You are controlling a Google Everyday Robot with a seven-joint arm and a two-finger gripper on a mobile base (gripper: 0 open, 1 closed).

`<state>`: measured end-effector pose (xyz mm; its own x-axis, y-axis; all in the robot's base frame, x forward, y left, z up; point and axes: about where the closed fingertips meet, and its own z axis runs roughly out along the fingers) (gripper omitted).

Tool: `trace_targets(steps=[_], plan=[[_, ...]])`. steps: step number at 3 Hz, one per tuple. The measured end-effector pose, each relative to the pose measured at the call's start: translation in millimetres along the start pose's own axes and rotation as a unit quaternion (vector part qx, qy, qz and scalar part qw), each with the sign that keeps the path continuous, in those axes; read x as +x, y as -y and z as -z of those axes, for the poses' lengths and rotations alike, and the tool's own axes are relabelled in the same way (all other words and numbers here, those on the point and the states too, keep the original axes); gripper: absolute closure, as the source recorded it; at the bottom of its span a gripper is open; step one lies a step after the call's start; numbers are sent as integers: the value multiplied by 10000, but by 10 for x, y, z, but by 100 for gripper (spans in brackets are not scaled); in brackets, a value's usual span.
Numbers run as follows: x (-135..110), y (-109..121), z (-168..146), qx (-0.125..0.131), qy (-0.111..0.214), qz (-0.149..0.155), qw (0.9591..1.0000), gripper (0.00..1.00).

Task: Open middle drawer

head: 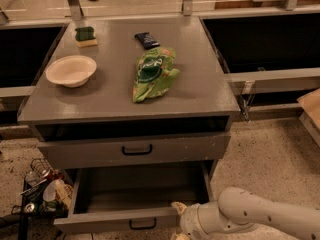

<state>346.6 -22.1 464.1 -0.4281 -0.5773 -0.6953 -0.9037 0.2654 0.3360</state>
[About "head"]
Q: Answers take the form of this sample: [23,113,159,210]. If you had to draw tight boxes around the brown cardboard box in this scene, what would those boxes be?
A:
[297,88,320,129]

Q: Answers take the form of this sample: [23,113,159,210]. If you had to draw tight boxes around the green yellow sponge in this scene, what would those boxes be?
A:
[75,26,98,47]

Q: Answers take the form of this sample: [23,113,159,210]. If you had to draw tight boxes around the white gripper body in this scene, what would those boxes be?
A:
[179,202,214,240]

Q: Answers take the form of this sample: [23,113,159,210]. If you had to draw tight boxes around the green chip bag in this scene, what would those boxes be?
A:
[132,46,180,103]

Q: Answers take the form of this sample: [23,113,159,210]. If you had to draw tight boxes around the white cup in rack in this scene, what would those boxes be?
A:
[43,179,64,202]

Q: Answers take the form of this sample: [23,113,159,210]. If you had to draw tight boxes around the grey drawer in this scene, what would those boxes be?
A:
[54,161,215,234]
[38,133,231,169]

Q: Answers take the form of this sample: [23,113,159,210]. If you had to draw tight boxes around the grey drawer cabinet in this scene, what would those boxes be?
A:
[17,15,241,172]

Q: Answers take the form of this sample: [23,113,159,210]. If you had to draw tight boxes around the grey top drawer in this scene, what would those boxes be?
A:
[38,133,231,169]

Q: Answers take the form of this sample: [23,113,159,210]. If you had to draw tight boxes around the dark blue snack packet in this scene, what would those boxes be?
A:
[134,32,160,50]

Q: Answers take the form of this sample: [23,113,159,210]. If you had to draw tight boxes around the white bowl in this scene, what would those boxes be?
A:
[45,55,97,88]

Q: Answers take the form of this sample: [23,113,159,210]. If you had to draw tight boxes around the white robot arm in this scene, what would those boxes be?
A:
[170,187,320,240]

